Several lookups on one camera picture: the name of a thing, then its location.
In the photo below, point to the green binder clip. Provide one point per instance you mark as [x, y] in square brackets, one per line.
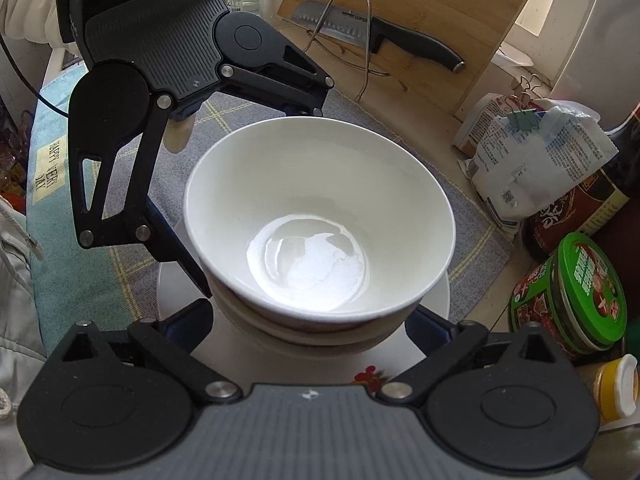
[525, 121]

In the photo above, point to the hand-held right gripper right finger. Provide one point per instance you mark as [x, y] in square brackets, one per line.
[425, 332]

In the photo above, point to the person's grey jacket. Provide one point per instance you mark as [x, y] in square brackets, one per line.
[20, 360]

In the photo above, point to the bamboo cutting board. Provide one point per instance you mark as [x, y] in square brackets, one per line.
[425, 0]

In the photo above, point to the white bowl pink flowers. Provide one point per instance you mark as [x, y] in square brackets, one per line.
[240, 312]
[325, 340]
[310, 185]

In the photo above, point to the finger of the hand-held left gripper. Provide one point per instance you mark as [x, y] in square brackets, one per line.
[300, 87]
[180, 265]

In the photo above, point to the person's left forearm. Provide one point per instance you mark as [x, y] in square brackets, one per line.
[30, 0]

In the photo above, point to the red and white food bag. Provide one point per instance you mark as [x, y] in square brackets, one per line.
[485, 125]

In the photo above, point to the dark soy sauce bottle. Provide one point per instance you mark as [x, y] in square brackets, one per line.
[590, 200]

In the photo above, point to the white and blue food bag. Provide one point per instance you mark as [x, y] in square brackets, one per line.
[550, 160]

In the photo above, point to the yellow-lidded spice jar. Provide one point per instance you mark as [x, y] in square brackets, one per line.
[617, 390]

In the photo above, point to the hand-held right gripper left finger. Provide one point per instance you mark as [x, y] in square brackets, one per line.
[192, 327]

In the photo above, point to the grey and teal checked towel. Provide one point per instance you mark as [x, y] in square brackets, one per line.
[120, 280]

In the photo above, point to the green-lidded sauce jar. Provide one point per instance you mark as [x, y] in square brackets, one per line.
[590, 290]

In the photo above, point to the white flower-print plate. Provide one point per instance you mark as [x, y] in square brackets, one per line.
[300, 365]

